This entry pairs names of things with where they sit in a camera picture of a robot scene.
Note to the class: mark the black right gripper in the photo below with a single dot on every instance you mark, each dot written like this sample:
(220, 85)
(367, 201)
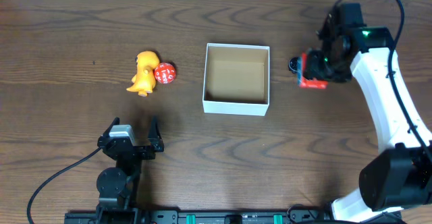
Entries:
(310, 65)

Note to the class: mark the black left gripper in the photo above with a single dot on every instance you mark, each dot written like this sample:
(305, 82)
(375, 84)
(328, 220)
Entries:
(137, 149)

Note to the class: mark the black round knob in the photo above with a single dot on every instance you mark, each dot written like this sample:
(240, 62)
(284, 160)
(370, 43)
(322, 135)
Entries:
(295, 65)

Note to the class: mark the red toy robot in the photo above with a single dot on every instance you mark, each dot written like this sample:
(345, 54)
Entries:
(306, 83)

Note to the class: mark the white cardboard box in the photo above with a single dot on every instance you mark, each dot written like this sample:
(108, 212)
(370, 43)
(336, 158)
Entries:
(236, 79)

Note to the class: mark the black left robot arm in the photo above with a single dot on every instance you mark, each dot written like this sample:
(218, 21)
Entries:
(118, 186)

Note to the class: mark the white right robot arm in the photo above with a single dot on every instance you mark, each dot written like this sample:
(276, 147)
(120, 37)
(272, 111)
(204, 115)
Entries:
(400, 176)

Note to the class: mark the orange dinosaur toy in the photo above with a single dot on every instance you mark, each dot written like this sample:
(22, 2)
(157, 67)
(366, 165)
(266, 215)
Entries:
(144, 80)

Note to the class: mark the red number ball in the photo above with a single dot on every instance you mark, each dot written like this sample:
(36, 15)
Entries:
(165, 73)

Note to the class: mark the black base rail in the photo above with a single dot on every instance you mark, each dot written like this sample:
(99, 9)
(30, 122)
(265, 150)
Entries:
(295, 214)

